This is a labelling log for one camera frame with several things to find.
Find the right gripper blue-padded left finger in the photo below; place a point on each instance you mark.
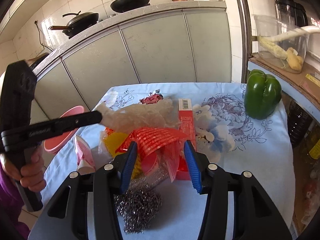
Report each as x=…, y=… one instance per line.
x=65, y=215

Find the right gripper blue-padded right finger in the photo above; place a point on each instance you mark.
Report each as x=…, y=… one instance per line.
x=255, y=214

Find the steel wool scrubber ball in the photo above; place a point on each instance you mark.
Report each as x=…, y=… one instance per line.
x=138, y=207

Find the red mesh plastic wrapper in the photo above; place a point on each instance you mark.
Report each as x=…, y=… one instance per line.
x=156, y=146

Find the red white toothpaste box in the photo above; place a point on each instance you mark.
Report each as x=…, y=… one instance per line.
x=186, y=126

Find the translucent bubble wrap piece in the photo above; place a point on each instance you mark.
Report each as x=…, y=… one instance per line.
x=157, y=115

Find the red foil wrapper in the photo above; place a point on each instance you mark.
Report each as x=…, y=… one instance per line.
x=152, y=98

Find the clear bag with orange tie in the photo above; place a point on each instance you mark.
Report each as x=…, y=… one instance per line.
x=106, y=148

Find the silver glitter scouring pad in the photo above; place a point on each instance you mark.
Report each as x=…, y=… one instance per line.
x=151, y=180

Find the purple sleeve forearm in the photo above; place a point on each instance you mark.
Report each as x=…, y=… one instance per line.
x=11, y=207

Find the pink plastic trash bucket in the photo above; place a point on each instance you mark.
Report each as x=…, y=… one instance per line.
x=53, y=145

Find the grey kitchen cabinet counter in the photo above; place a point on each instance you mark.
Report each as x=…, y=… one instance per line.
x=171, y=42

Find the person's left hand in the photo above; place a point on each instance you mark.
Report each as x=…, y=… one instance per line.
x=30, y=176

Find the green bell pepper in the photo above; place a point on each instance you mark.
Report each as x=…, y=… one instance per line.
x=262, y=94

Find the black wok with lid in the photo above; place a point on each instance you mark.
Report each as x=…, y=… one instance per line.
x=79, y=22

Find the ginger root piece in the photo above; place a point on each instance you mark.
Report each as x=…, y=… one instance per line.
x=294, y=61

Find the corn cob in husk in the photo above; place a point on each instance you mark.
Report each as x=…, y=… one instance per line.
x=272, y=48

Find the clear plastic vegetable container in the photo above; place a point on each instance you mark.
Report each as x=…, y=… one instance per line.
x=267, y=26

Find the white daikon radish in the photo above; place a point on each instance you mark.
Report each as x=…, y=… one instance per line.
x=306, y=30

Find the metal shelf rack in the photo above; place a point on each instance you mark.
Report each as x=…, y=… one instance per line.
x=247, y=39

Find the black wooden-handled frying pan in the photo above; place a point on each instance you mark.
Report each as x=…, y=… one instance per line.
x=122, y=6

